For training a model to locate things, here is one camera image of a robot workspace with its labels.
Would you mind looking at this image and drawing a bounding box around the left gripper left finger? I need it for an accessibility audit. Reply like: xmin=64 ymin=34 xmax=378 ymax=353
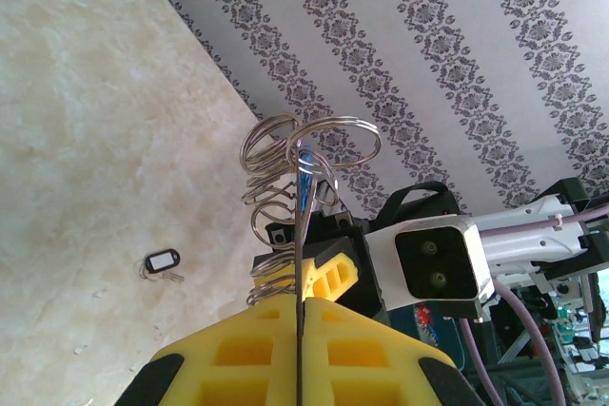
xmin=113 ymin=295 xmax=299 ymax=406

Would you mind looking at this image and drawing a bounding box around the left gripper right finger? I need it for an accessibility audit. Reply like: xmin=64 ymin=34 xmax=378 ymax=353
xmin=303 ymin=298 xmax=487 ymax=406

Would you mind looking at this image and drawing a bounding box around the black key tag with keys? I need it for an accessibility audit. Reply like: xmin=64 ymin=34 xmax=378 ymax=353
xmin=139 ymin=246 xmax=186 ymax=284

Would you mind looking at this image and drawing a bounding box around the blue printed box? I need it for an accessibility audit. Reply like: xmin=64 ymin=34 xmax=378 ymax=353
xmin=412 ymin=303 xmax=465 ymax=372

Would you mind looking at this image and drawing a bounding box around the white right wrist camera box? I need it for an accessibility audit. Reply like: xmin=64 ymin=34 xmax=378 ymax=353
xmin=365 ymin=214 xmax=497 ymax=322

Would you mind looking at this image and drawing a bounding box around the purple cable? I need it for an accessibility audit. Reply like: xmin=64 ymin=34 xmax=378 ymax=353
xmin=459 ymin=203 xmax=609 ymax=406

